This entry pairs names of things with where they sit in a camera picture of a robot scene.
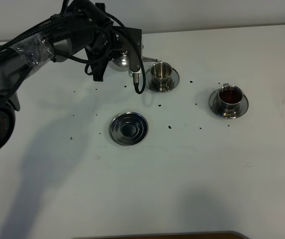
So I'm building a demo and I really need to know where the steel cup saucer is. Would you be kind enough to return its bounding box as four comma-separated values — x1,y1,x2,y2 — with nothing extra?
146,68,180,93
208,90,249,119

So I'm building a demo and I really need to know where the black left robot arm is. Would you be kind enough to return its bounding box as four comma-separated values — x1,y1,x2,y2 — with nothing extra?
0,0,114,149

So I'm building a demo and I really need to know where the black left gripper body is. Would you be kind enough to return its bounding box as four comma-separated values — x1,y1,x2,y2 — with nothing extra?
84,2,115,82

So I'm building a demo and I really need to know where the left stainless steel teacup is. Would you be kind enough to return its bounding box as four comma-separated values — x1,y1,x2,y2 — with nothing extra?
149,61,173,92

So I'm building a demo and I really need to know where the left steel cup saucer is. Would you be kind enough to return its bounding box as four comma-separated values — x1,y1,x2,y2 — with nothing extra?
146,68,180,93

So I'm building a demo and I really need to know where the steel teapot saucer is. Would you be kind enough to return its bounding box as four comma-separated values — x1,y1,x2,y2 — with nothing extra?
108,112,148,146

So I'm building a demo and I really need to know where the stainless steel teacup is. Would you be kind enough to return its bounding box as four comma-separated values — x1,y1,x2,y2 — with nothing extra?
216,83,244,119
149,61,173,92

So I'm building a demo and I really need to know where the right steel cup saucer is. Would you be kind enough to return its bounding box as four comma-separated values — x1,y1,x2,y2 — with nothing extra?
208,90,249,119

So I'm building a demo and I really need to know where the stainless steel teapot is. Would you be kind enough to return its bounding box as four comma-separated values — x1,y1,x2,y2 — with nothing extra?
107,48,161,73

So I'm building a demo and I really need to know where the right stainless steel teacup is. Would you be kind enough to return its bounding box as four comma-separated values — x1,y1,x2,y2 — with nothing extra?
216,83,244,119

